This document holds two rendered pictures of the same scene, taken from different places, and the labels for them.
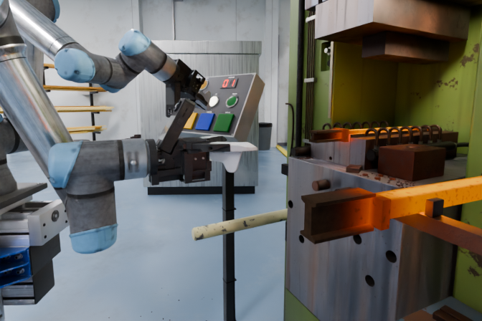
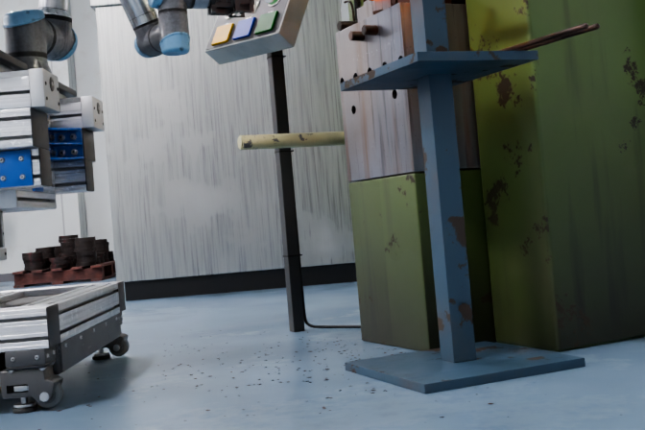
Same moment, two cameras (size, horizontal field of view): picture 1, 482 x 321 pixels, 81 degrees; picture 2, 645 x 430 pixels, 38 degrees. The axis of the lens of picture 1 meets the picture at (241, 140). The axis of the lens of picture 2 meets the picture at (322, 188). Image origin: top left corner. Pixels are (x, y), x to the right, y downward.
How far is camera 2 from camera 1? 2.02 m
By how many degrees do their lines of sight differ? 9
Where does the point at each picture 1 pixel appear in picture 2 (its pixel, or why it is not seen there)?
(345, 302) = (386, 132)
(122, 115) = not seen: hidden behind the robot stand
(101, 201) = (182, 14)
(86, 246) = (174, 43)
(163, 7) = not seen: outside the picture
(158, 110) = (141, 117)
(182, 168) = (232, 2)
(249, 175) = (341, 239)
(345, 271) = (382, 104)
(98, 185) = (180, 3)
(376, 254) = not seen: hidden behind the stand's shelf
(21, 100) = not seen: outside the picture
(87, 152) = not seen: outside the picture
